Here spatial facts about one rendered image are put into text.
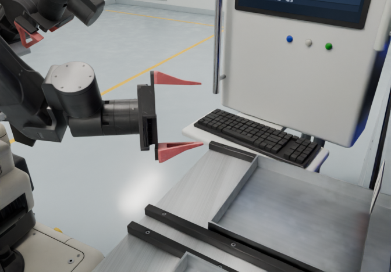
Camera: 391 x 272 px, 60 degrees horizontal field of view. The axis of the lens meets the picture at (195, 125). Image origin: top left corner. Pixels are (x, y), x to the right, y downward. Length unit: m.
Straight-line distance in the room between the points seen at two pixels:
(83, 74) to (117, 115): 0.08
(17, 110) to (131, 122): 0.16
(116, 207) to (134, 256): 1.40
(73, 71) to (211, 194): 0.44
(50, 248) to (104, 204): 0.61
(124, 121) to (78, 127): 0.07
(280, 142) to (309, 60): 0.26
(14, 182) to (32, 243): 0.59
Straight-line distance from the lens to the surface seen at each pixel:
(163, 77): 0.52
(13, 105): 0.54
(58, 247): 1.57
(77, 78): 0.49
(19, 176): 1.09
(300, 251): 0.71
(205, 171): 0.86
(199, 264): 0.64
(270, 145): 1.07
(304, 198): 0.82
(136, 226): 0.71
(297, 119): 1.18
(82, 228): 2.02
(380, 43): 0.82
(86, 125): 0.54
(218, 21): 1.15
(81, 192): 2.23
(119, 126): 0.53
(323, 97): 1.12
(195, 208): 0.76
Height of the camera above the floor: 1.41
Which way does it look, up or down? 30 degrees down
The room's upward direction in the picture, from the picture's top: straight up
